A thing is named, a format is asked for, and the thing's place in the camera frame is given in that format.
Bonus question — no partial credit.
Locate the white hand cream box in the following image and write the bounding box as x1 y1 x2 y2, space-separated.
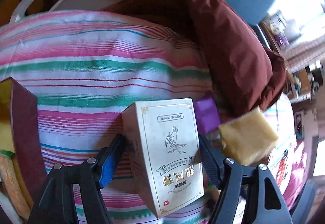
122 98 204 218

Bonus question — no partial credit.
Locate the yellow sponge near jacket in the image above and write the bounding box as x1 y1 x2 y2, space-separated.
218 107 279 166

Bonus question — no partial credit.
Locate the purple packet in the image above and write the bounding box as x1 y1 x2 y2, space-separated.
193 94 221 135

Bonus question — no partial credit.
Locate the gold tin storage box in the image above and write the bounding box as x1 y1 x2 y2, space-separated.
1 77 47 220

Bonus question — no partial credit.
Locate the dark red jacket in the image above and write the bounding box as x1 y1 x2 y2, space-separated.
106 0 286 117

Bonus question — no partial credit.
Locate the striped tablecloth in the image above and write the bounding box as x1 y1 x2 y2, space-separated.
1 10 296 223

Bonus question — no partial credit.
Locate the purple box on side table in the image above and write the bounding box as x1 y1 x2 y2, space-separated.
276 32 289 49

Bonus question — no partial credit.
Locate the wooden side table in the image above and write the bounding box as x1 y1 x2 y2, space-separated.
259 16 290 61

